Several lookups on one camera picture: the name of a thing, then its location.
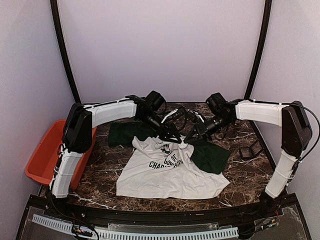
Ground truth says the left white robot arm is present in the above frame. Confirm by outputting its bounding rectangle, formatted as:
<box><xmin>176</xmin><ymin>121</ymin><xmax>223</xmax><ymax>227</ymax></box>
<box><xmin>49</xmin><ymin>91</ymin><xmax>182</xmax><ymax>218</ymax></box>

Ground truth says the black brooch stand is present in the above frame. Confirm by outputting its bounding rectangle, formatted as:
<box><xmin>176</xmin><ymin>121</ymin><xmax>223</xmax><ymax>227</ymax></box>
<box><xmin>239</xmin><ymin>139</ymin><xmax>264</xmax><ymax>160</ymax></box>

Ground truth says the right black frame post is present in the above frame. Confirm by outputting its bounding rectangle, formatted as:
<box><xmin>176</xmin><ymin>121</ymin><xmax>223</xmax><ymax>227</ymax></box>
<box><xmin>244</xmin><ymin>0</ymin><xmax>272</xmax><ymax>99</ymax></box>

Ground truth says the white slotted cable duct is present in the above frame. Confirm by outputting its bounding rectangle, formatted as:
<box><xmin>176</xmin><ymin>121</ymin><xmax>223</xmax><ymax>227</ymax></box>
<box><xmin>32</xmin><ymin>214</ymin><xmax>239</xmax><ymax>240</ymax></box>

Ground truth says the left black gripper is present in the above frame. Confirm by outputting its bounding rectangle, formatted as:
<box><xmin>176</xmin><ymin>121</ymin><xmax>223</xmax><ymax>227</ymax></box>
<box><xmin>139</xmin><ymin>111</ymin><xmax>184</xmax><ymax>144</ymax></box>

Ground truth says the white round brooch back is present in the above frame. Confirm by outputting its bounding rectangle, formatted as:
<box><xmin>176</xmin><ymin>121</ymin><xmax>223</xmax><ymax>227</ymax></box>
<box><xmin>178</xmin><ymin>140</ymin><xmax>189</xmax><ymax>150</ymax></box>

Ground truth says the white green Charlie Brown shirt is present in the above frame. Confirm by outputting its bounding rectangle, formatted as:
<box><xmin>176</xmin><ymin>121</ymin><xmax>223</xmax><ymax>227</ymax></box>
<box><xmin>108</xmin><ymin>122</ymin><xmax>231</xmax><ymax>200</ymax></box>

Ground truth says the left black frame post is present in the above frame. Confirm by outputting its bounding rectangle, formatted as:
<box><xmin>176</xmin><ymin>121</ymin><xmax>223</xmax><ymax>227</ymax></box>
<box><xmin>50</xmin><ymin>0</ymin><xmax>81</xmax><ymax>103</ymax></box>

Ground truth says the black frame post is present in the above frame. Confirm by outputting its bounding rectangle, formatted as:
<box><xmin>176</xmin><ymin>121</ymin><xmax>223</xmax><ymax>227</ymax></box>
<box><xmin>244</xmin><ymin>0</ymin><xmax>272</xmax><ymax>99</ymax></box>
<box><xmin>50</xmin><ymin>0</ymin><xmax>81</xmax><ymax>103</ymax></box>

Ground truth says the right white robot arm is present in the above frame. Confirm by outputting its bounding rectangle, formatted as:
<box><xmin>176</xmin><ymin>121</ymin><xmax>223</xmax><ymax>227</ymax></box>
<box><xmin>184</xmin><ymin>92</ymin><xmax>320</xmax><ymax>217</ymax></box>

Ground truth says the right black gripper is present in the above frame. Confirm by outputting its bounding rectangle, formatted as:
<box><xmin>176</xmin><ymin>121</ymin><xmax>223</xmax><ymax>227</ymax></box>
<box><xmin>184</xmin><ymin>113</ymin><xmax>233</xmax><ymax>143</ymax></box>

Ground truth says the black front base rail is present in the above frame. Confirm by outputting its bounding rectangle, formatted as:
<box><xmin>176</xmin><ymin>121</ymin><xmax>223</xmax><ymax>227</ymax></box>
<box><xmin>29</xmin><ymin>192</ymin><xmax>298</xmax><ymax>228</ymax></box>

